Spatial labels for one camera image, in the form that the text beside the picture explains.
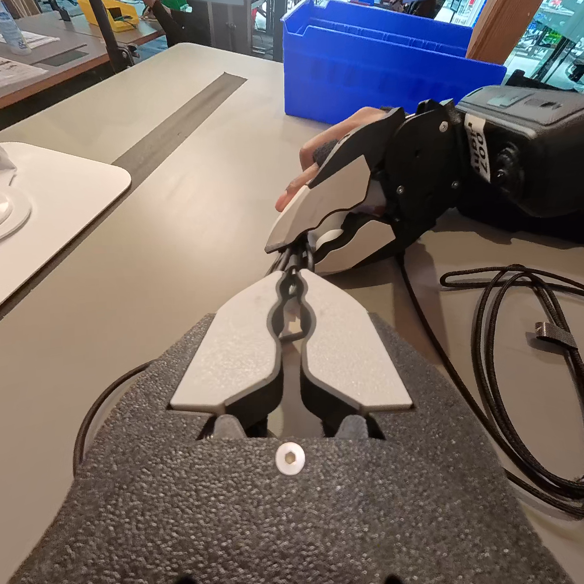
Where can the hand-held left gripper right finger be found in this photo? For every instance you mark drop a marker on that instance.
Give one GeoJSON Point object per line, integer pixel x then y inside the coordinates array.
{"type": "Point", "coordinates": [356, 360]}

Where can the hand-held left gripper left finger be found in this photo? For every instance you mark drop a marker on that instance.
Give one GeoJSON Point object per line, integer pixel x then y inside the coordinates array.
{"type": "Point", "coordinates": [223, 360]}

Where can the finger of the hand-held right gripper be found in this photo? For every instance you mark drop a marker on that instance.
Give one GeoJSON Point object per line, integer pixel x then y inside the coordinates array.
{"type": "Point", "coordinates": [365, 242]}
{"type": "Point", "coordinates": [328, 196]}

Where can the person's right forearm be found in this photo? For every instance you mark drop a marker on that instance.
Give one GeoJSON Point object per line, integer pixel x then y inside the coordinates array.
{"type": "Point", "coordinates": [524, 226]}

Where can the person's right hand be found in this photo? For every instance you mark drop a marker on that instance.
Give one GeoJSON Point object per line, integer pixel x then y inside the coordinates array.
{"type": "Point", "coordinates": [315, 146]}

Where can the large blue plastic bin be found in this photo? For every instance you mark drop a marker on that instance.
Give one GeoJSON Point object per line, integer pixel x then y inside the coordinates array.
{"type": "Point", "coordinates": [388, 68]}

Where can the wooden support beam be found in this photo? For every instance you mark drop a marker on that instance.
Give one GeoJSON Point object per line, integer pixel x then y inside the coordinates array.
{"type": "Point", "coordinates": [502, 27]}

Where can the white metal stand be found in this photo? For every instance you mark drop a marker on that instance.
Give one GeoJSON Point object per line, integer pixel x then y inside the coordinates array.
{"type": "Point", "coordinates": [54, 196]}

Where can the black tripod pole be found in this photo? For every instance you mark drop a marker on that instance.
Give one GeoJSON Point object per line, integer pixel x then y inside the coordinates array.
{"type": "Point", "coordinates": [104, 27]}

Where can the yellow plastic bin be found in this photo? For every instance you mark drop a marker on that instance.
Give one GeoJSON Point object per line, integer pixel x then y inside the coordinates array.
{"type": "Point", "coordinates": [109, 16]}

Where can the wood-edged grey table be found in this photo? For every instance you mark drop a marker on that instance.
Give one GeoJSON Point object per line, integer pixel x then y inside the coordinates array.
{"type": "Point", "coordinates": [59, 75]}

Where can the white bottle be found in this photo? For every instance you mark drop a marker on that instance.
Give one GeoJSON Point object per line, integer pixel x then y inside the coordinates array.
{"type": "Point", "coordinates": [13, 27]}

